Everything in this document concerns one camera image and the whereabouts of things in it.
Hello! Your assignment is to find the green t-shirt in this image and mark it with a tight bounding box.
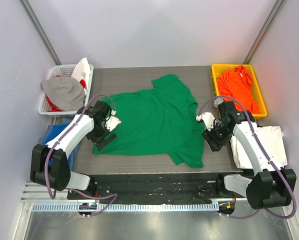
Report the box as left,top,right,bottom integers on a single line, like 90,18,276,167
92,74,205,168

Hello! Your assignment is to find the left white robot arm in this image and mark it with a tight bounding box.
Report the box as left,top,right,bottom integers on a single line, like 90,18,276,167
30,100,121,200

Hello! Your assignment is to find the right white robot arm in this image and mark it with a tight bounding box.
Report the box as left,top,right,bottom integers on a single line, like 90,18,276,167
196,97,297,210

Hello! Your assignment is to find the grey cloth in bin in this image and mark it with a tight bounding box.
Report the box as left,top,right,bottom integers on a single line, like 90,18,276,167
213,97,224,108

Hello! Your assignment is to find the orange t-shirt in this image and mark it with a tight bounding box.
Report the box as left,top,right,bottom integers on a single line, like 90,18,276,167
217,65,260,114

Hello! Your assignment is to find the blue checked shirt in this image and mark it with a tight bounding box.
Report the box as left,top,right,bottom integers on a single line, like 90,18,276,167
38,118,81,171

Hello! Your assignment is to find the white folded shirt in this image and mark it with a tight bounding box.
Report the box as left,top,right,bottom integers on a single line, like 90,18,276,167
230,126,288,169

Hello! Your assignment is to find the beige grey shirt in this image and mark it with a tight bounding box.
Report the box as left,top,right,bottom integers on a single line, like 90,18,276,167
41,76,86,112

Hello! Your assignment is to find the yellow plastic bin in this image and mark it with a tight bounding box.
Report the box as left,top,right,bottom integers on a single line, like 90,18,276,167
211,64,268,120

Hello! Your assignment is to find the white cloth in basket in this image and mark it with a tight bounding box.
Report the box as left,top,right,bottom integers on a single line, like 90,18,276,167
71,57,92,85

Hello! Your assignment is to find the white perforated basket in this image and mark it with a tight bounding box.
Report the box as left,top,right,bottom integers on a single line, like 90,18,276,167
37,64,94,117

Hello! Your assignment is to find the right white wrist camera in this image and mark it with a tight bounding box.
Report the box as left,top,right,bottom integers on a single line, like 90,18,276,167
196,112,215,131

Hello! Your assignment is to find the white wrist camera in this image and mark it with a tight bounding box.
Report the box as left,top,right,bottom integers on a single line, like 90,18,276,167
105,110,122,132
196,112,215,131

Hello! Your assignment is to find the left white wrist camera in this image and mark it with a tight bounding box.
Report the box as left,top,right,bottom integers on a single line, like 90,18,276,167
105,110,122,132

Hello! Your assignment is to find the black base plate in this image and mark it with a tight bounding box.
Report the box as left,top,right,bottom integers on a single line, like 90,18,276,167
66,170,246,205

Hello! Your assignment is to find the slotted cable duct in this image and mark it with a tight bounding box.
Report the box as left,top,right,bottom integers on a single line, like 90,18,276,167
32,201,219,213

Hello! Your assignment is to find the right aluminium corner rail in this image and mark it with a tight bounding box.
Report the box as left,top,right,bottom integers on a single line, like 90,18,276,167
243,0,286,64

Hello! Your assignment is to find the aluminium corner rail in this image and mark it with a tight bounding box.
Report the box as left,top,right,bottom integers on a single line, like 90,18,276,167
243,0,286,64
19,0,62,66

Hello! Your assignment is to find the left aluminium corner rail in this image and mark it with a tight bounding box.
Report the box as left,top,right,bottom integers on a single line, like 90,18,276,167
19,0,62,66

